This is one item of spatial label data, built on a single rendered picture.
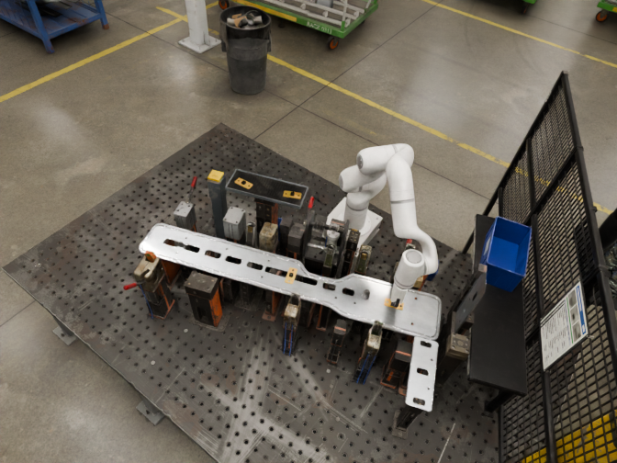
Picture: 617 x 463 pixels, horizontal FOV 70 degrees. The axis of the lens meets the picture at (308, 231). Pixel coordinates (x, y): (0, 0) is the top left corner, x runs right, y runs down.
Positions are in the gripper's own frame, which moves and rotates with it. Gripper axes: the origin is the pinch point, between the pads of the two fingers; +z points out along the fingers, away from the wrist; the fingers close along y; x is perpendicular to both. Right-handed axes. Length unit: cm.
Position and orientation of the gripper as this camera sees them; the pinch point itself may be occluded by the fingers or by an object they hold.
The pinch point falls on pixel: (395, 300)
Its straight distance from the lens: 193.0
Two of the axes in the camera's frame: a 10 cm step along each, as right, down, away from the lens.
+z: -0.6, 6.4, 7.7
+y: -2.7, 7.3, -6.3
